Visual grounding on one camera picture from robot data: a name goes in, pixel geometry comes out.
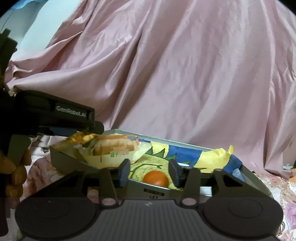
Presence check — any small orange tangerine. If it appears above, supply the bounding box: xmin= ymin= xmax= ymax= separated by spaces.
xmin=142 ymin=171 xmax=169 ymax=188

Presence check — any yellow foil snack packet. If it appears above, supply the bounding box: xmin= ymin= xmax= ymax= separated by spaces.
xmin=51 ymin=131 xmax=98 ymax=153

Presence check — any left hand holding gripper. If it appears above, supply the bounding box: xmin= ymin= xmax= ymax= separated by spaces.
xmin=1 ymin=149 xmax=32 ymax=218

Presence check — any yellow blue snack bag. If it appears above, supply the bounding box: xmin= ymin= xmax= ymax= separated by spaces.
xmin=129 ymin=142 xmax=243 ymax=190

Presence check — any sandwich biscuit packet in box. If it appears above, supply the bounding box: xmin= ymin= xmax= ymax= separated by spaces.
xmin=79 ymin=135 xmax=139 ymax=169

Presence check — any grey cardboard snack box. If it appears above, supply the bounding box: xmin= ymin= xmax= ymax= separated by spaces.
xmin=50 ymin=129 xmax=272 ymax=199

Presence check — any floral quilted bedspread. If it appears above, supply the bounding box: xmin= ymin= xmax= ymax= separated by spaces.
xmin=22 ymin=136 xmax=295 ymax=240

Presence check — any pink satin blanket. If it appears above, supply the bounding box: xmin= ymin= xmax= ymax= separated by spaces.
xmin=5 ymin=1 xmax=295 ymax=178

